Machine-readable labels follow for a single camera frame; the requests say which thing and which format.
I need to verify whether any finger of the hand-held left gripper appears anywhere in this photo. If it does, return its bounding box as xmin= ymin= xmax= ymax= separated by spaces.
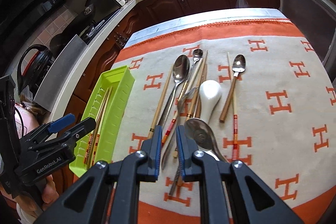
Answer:
xmin=22 ymin=113 xmax=76 ymax=145
xmin=28 ymin=118 xmax=96 ymax=153

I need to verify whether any green plastic utensil tray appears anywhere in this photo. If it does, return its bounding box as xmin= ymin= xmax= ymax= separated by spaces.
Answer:
xmin=69 ymin=66 xmax=136 ymax=177

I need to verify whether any white kitchen countertop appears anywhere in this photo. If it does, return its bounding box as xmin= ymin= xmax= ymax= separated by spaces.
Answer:
xmin=34 ymin=0 xmax=336 ymax=114

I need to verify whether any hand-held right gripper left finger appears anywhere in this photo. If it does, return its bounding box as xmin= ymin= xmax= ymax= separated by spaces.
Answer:
xmin=34 ymin=126 xmax=162 ymax=224

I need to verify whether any red striped bamboo chopstick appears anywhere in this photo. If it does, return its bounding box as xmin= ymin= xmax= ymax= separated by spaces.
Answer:
xmin=84 ymin=86 xmax=110 ymax=165
xmin=161 ymin=50 xmax=209 ymax=148
xmin=88 ymin=86 xmax=113 ymax=167
xmin=227 ymin=52 xmax=238 ymax=161

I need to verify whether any metal fork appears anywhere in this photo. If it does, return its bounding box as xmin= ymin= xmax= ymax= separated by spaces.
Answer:
xmin=161 ymin=87 xmax=198 ymax=170

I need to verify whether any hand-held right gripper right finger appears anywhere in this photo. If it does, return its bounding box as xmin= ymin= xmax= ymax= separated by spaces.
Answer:
xmin=176 ymin=125 xmax=305 ymax=224

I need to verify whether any small metal spoon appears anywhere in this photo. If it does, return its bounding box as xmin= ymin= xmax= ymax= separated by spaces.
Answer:
xmin=182 ymin=49 xmax=204 ymax=97

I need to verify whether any pink appliance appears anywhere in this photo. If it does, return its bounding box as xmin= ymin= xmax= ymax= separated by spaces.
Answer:
xmin=14 ymin=103 xmax=40 ymax=138

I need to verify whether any black pot with handle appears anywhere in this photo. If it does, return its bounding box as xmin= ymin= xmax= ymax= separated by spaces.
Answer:
xmin=16 ymin=44 xmax=55 ymax=96

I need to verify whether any white ceramic spoon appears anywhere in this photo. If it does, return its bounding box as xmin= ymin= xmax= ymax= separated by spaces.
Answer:
xmin=199 ymin=80 xmax=222 ymax=126

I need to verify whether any twisted metal chopstick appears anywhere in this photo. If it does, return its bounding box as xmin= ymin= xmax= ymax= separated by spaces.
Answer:
xmin=168 ymin=102 xmax=184 ymax=197

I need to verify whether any orange and white printed blanket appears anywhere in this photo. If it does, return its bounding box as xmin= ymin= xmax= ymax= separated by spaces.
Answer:
xmin=105 ymin=7 xmax=332 ymax=224

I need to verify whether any light bamboo chopstick red end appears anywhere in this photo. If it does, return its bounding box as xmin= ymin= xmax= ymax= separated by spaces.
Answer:
xmin=147 ymin=64 xmax=174 ymax=140

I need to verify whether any wooden handled metal spoon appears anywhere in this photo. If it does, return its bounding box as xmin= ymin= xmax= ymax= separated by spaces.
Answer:
xmin=219 ymin=54 xmax=246 ymax=123

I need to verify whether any large metal spoon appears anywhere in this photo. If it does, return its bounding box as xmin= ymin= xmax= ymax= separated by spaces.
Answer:
xmin=184 ymin=117 xmax=230 ymax=164
xmin=157 ymin=54 xmax=191 ymax=135

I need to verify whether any person's left hand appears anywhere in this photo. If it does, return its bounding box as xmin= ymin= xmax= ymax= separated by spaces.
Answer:
xmin=34 ymin=175 xmax=60 ymax=215

